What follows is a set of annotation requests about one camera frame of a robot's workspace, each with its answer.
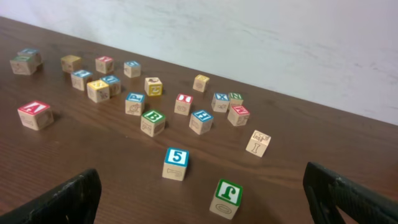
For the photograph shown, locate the plain picture block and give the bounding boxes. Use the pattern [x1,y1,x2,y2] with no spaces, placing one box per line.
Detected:
[246,130,271,157]
[144,77,162,96]

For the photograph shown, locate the red A block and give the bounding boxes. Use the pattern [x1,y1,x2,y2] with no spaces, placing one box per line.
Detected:
[17,100,54,131]

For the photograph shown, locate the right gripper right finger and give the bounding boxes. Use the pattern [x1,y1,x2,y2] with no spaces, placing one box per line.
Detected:
[303,162,397,224]

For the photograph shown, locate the yellow block upper left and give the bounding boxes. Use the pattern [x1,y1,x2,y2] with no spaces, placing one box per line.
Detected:
[61,55,82,73]

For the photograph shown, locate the blue P block centre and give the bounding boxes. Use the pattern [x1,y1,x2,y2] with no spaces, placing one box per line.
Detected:
[125,92,145,116]

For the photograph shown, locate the blue C block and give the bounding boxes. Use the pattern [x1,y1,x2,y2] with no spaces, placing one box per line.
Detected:
[124,60,141,78]

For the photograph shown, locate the red Y block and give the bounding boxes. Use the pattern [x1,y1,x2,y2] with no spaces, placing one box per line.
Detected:
[95,56,114,74]

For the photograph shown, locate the blue 2 block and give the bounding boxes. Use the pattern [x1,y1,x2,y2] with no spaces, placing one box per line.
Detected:
[71,70,93,91]

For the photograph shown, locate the plain picture block right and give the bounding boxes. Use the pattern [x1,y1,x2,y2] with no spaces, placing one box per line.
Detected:
[246,130,271,157]

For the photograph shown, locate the blue p block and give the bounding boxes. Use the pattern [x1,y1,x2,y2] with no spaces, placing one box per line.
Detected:
[125,92,145,116]
[17,48,42,66]

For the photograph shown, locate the blue P block left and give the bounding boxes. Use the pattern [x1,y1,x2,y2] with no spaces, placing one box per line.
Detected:
[17,48,42,66]

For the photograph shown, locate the blue 5 block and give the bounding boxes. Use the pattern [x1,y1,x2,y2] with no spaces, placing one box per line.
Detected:
[162,147,189,181]

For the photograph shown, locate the red I block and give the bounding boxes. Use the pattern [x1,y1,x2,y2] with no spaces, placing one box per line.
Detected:
[174,93,193,116]

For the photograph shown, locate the yellow block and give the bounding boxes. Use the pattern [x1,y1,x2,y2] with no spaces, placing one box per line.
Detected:
[86,80,110,103]
[193,75,210,92]
[61,55,82,73]

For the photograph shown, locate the yellow block top right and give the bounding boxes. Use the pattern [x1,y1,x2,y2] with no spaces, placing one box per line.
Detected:
[193,75,210,92]

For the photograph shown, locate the yellow block centre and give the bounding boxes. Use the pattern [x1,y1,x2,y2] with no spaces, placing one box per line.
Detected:
[86,80,110,103]

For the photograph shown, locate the green N block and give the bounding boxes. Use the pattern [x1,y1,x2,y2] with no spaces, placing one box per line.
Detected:
[228,92,243,110]

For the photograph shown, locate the green B block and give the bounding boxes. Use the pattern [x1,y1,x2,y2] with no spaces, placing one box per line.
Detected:
[141,110,165,137]

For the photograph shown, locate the green V block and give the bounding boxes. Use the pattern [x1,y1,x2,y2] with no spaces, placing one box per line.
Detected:
[10,55,37,75]

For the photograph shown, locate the plain picture block centre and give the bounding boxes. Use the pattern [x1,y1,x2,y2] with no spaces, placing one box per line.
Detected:
[144,77,162,96]

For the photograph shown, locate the blue H block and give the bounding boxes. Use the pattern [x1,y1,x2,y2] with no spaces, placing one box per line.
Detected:
[189,110,214,135]

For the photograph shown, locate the blue D block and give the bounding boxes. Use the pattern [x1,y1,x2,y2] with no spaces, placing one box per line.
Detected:
[101,75,121,96]

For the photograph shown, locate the blue X block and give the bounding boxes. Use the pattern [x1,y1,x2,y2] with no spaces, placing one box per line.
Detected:
[211,93,230,113]

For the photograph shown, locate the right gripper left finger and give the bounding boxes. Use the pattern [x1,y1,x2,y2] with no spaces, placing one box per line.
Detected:
[1,169,102,224]

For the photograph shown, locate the green J block right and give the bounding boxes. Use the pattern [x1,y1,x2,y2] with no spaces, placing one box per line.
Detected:
[209,179,243,220]

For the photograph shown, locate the red M block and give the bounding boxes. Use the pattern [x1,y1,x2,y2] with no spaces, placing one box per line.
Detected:
[228,105,250,126]

